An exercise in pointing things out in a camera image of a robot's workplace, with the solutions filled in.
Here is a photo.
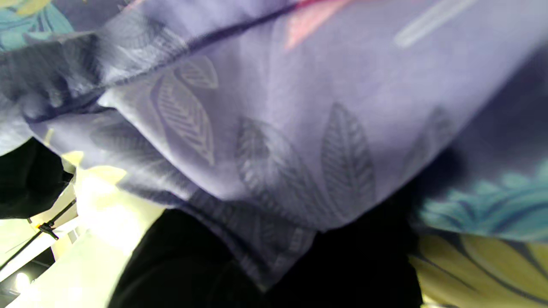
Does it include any blue leaf print pillowcase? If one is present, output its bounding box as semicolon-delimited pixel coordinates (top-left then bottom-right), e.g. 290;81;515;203
0;0;548;308

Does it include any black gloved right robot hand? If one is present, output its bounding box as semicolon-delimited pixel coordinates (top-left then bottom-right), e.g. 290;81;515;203
0;137;75;219

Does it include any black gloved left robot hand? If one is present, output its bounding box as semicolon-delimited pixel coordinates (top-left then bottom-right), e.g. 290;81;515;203
107;199;424;308

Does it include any black tripod light stand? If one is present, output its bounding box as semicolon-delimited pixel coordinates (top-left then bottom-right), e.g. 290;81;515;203
0;199;77;272

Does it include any bright ceiling lamp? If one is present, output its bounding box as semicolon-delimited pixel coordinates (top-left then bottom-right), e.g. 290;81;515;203
14;273;31;293

